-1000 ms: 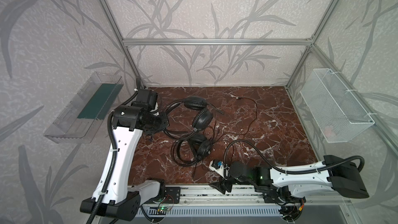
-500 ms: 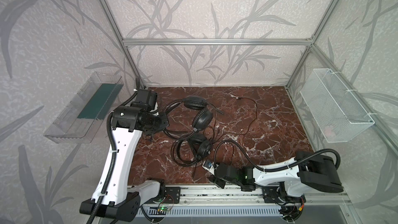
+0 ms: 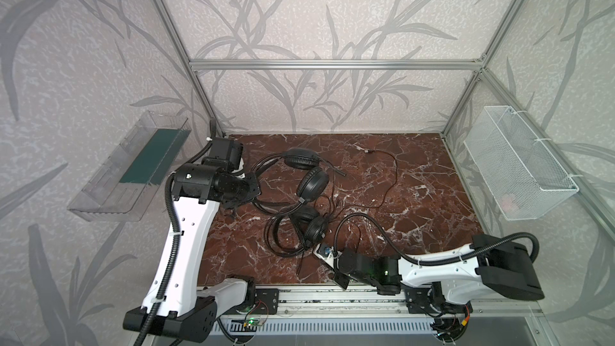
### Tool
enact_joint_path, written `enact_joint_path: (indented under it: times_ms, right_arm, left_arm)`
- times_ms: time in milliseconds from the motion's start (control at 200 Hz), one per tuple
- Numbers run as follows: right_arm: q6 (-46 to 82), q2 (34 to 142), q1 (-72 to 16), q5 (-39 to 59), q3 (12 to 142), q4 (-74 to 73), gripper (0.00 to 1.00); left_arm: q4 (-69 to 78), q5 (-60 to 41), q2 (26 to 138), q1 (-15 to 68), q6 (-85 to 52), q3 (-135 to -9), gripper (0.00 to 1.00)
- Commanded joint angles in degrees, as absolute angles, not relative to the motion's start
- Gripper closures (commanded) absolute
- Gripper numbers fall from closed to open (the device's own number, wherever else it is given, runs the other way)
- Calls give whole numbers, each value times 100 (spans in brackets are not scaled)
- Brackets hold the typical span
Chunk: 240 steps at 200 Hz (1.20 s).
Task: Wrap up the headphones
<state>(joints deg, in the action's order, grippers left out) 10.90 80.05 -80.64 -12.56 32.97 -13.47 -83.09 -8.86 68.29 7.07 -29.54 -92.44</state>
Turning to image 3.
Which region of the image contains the aluminium front rail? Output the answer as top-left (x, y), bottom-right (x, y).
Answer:
top-left (138, 284), bottom-right (546, 320)

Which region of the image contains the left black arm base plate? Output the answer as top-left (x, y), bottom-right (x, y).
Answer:
top-left (251, 288), bottom-right (280, 316)

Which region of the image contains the small headphones black cable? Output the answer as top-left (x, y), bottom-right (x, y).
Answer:
top-left (295, 147), bottom-right (399, 280)

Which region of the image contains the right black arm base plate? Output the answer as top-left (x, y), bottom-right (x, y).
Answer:
top-left (404, 288), bottom-right (473, 318)

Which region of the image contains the aluminium frame crossbar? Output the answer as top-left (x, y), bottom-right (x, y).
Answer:
top-left (189, 59), bottom-right (483, 71)

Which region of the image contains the white wire mesh basket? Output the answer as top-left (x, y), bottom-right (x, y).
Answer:
top-left (464, 106), bottom-right (579, 221)

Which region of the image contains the clear plastic wall tray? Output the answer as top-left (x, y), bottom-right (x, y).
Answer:
top-left (67, 111), bottom-right (192, 223)

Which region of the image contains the green lit circuit board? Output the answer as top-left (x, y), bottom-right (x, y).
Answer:
top-left (243, 317), bottom-right (266, 332)

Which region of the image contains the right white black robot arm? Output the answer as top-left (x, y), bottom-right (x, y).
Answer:
top-left (317, 232), bottom-right (545, 305)

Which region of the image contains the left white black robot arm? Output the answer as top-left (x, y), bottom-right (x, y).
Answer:
top-left (123, 137), bottom-right (260, 345)

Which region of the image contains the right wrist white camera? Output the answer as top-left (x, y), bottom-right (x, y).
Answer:
top-left (312, 243), bottom-right (336, 270)

